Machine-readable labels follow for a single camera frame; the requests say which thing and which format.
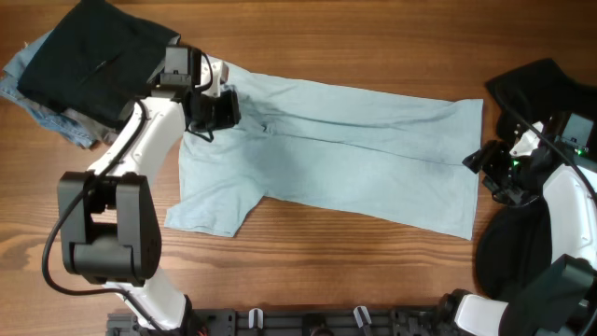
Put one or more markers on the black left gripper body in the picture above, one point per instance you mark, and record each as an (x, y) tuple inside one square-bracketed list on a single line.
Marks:
[(217, 111)]

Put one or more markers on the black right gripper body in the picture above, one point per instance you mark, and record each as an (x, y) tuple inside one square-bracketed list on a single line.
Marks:
[(506, 175)]

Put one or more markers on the light blue t-shirt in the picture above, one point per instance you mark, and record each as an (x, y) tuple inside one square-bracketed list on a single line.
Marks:
[(395, 157)]

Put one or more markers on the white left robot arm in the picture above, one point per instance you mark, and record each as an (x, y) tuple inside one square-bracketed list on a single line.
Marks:
[(107, 239)]

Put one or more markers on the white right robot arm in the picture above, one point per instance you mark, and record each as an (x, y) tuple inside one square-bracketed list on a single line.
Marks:
[(560, 301)]

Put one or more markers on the black clothes pile right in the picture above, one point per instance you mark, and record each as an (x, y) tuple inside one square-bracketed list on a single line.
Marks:
[(527, 107)]

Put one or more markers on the grey folded garment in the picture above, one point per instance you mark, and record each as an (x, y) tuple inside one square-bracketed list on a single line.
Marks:
[(94, 128)]

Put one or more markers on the black folded garment on stack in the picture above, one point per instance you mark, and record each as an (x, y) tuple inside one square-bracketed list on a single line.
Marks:
[(95, 61)]

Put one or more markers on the blue denim folded jeans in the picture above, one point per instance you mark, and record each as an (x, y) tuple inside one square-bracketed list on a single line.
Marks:
[(68, 128)]

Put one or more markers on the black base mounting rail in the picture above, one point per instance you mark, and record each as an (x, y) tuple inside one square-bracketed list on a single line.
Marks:
[(400, 321)]

